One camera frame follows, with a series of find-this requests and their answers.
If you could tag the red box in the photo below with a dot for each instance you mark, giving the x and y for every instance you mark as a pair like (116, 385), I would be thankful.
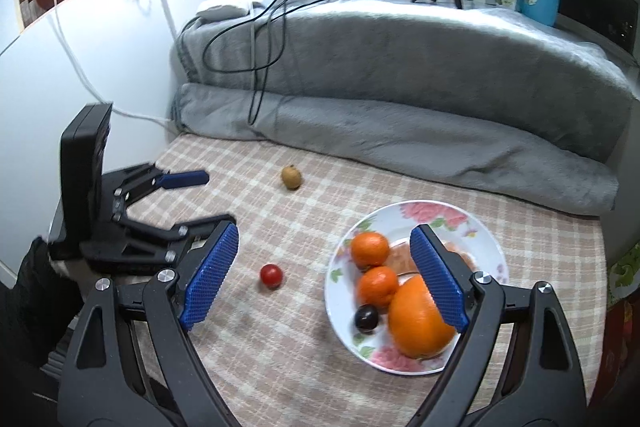
(620, 352)

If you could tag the brown longan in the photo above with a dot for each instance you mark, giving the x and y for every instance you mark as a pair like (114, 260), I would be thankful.
(291, 177)

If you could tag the small mandarin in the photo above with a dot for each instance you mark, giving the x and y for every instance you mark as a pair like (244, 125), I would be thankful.
(370, 249)
(377, 285)

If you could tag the white power strip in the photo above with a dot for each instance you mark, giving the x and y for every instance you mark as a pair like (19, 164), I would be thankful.
(220, 9)

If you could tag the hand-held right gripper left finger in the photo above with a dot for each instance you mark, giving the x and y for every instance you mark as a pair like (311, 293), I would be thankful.
(210, 277)

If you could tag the plaid bed sheet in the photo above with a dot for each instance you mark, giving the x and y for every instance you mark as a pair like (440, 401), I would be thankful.
(325, 217)

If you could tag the large orange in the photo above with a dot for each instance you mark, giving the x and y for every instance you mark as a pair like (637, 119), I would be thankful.
(410, 322)

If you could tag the rolled grey fleece blanket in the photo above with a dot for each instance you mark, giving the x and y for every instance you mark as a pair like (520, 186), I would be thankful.
(400, 142)

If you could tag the white floral plate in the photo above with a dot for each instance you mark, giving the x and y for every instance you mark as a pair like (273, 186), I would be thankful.
(482, 247)

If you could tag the dark purple grape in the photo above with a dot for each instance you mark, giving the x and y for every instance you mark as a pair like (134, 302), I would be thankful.
(366, 318)

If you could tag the person's left forearm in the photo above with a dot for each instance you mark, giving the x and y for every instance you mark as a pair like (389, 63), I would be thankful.
(40, 307)

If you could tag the folded grey fleece blanket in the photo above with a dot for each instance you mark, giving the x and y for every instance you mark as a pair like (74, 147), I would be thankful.
(425, 57)

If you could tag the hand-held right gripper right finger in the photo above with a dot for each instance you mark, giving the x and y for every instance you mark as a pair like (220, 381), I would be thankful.
(437, 279)

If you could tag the red cherry tomato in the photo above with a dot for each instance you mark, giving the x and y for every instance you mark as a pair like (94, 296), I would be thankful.
(271, 276)

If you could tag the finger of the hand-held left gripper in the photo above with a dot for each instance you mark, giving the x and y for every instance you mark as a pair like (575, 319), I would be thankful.
(185, 178)
(190, 227)

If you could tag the peeled mandarin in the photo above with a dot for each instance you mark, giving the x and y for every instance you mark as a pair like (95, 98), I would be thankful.
(400, 259)

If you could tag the green printed bag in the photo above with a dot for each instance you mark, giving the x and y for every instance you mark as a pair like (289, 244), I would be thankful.
(625, 274)

